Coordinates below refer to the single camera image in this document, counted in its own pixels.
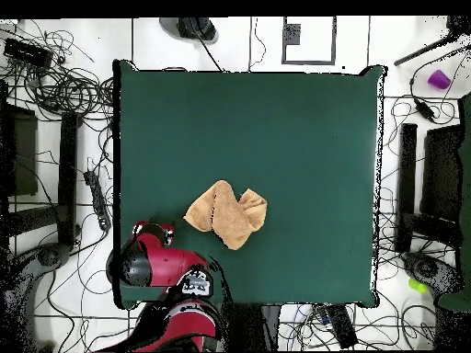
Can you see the orange terry towel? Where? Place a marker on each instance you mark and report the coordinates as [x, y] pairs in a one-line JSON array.
[[228, 217]]

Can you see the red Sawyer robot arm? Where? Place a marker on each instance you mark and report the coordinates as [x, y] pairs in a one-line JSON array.
[[173, 257]]

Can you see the black power strip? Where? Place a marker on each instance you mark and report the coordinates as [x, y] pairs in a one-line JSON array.
[[97, 198]]

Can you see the black stand bar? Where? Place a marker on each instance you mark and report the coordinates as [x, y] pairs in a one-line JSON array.
[[68, 176], [406, 176]]

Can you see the black panel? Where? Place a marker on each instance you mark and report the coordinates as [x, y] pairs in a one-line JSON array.
[[441, 173], [22, 154]]

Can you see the dark green table cloth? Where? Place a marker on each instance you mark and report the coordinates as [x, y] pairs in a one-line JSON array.
[[294, 147]]

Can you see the person's foot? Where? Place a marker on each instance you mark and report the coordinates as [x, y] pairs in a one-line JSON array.
[[195, 29]]

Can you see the black electronics box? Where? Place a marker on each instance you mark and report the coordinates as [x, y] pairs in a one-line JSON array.
[[25, 53]]

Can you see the black device box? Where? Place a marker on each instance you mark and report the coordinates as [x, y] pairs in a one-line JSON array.
[[342, 325]]

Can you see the lime green object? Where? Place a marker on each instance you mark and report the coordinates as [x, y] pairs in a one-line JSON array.
[[417, 285]]

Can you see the black power adapter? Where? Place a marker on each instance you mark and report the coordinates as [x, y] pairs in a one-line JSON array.
[[424, 109]]

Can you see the purple cup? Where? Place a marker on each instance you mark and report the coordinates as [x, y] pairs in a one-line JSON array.
[[439, 79]]

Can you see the black rod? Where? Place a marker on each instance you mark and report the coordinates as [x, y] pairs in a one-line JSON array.
[[423, 49]]

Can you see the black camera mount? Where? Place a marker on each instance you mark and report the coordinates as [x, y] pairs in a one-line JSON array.
[[49, 256], [428, 270]]

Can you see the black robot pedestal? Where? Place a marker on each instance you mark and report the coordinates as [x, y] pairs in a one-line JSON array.
[[254, 327]]

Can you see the black square floor frame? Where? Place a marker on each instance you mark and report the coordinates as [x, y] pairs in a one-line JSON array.
[[292, 35]]

